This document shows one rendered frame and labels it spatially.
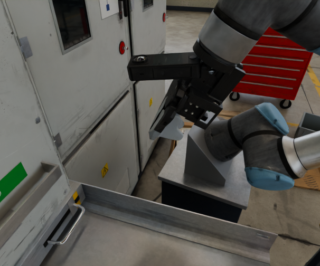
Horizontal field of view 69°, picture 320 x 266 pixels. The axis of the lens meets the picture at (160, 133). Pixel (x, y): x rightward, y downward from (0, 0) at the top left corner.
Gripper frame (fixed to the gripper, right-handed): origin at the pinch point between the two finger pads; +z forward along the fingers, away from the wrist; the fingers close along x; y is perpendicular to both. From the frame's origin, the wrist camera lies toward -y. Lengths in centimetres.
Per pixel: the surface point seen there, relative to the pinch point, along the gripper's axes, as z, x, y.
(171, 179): 31.6, 17.7, 19.5
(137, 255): 23.8, -13.9, 9.6
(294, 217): 65, 56, 127
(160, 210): 18.3, -4.2, 11.7
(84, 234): 30.1, -10.3, -3.0
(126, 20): 12, 83, -21
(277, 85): 39, 199, 135
